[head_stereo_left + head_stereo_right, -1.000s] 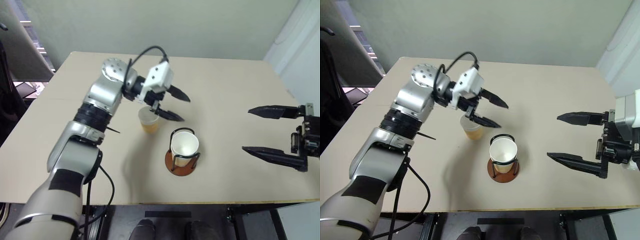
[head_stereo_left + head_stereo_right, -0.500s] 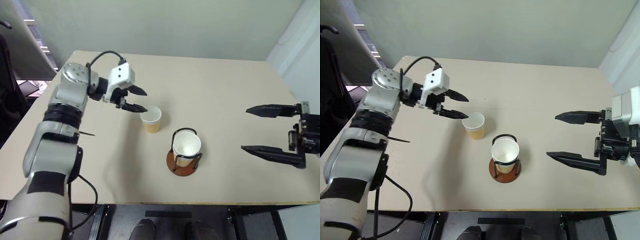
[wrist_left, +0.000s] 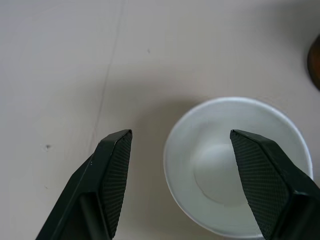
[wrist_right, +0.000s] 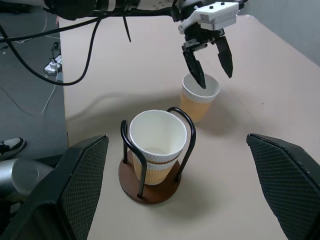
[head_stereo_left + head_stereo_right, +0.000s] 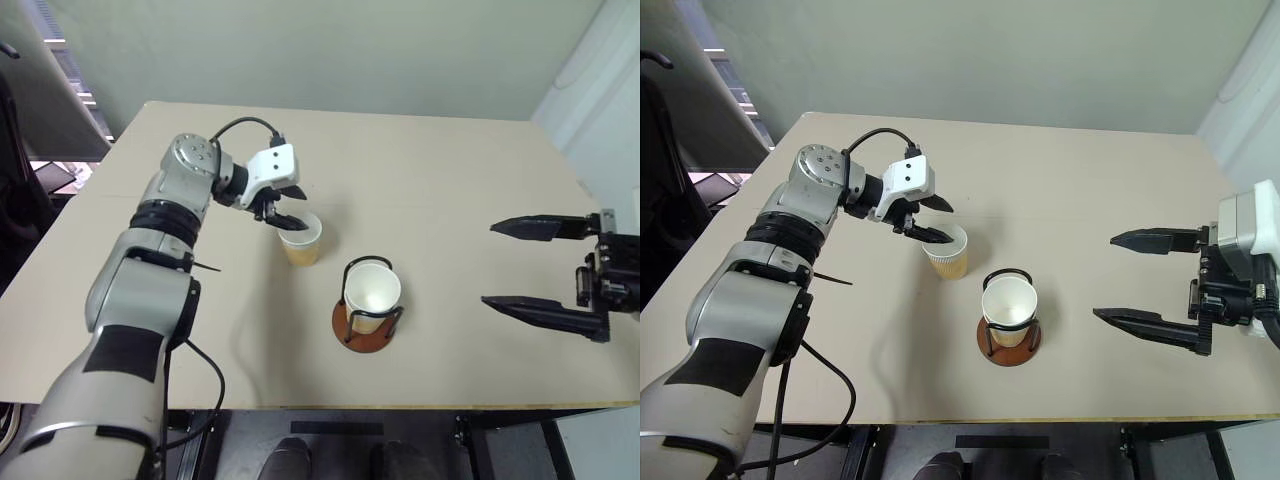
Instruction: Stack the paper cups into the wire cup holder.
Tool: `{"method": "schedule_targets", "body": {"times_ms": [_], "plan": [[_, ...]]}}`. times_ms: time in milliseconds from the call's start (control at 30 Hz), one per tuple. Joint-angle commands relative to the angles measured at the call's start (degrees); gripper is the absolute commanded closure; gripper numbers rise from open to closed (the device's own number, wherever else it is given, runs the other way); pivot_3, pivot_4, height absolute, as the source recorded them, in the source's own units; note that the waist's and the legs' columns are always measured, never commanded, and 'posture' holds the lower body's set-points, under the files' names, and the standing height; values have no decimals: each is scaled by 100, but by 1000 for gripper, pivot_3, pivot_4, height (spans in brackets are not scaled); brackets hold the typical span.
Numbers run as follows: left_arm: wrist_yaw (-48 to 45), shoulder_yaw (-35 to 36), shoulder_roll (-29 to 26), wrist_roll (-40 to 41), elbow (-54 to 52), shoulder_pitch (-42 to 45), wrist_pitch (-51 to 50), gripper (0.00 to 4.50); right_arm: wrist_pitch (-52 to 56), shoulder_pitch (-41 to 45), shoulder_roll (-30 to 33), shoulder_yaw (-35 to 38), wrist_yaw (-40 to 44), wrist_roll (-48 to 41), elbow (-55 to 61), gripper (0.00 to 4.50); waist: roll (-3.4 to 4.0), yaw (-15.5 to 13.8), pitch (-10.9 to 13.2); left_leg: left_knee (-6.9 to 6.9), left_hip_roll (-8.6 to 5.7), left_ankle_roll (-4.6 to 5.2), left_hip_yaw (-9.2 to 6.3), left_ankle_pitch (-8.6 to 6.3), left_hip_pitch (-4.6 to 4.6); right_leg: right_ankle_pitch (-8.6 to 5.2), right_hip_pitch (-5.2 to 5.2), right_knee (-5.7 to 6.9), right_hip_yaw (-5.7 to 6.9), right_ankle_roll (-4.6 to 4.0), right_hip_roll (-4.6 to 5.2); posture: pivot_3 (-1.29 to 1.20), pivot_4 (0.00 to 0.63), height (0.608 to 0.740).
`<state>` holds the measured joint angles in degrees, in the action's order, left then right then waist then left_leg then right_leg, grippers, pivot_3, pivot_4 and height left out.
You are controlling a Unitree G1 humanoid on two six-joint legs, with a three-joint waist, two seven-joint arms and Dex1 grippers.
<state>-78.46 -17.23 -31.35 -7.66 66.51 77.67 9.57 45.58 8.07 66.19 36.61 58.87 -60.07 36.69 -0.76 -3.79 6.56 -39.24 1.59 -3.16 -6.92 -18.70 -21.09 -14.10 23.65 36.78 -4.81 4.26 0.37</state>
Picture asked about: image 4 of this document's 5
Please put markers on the orange ribbed paper cup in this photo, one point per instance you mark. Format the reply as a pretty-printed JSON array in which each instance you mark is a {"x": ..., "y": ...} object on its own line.
[
  {"x": 155, "y": 175},
  {"x": 195, "y": 107},
  {"x": 155, "y": 130}
]

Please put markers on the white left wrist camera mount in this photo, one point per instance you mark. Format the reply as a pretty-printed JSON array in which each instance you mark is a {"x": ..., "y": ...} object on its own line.
[{"x": 217, "y": 17}]

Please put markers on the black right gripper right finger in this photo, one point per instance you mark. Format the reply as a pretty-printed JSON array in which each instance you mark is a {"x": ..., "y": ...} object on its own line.
[{"x": 290, "y": 180}]

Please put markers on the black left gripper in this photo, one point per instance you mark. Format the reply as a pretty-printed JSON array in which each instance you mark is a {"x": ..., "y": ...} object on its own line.
[{"x": 197, "y": 36}]

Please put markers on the black and white shoe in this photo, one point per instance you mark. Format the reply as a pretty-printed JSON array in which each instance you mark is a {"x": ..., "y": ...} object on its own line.
[{"x": 12, "y": 146}]

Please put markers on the silver robot body part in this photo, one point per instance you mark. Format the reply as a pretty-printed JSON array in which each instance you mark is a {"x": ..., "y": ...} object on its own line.
[{"x": 20, "y": 175}]

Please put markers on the white power strip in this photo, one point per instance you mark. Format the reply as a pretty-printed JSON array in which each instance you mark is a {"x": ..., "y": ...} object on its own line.
[{"x": 51, "y": 67}]

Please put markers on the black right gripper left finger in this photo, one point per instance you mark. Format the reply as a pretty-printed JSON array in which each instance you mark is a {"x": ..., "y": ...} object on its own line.
[{"x": 75, "y": 190}]

